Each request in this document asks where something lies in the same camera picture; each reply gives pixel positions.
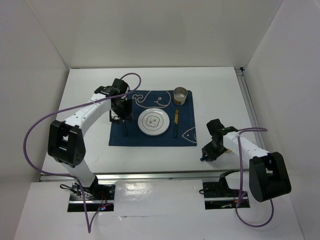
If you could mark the gold knife green handle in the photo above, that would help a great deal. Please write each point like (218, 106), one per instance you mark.
(176, 123)

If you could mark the aluminium frame rail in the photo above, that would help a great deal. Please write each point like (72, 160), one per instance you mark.
(218, 93)

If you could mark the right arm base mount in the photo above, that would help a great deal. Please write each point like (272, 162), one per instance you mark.
(217, 195)

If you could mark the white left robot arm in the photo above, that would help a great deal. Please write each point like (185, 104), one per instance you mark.
(66, 138)

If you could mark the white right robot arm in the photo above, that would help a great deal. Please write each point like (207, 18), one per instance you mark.
(267, 177)

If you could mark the metal cup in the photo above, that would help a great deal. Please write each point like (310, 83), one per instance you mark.
(180, 95)

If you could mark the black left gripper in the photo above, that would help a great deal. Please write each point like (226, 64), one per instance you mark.
(127, 113)

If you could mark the dark blue fish placemat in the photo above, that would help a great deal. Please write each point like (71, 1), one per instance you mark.
(164, 100)

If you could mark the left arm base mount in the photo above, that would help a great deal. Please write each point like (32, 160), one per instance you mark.
(103, 200)

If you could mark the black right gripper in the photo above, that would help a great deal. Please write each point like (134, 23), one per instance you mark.
(212, 156)

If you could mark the gold spoon green handle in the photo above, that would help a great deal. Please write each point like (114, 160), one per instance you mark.
(205, 158)

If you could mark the gold fork green handle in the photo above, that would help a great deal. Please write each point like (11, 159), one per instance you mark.
(125, 129)

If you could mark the white round plate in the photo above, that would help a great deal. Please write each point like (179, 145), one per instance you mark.
(153, 122)

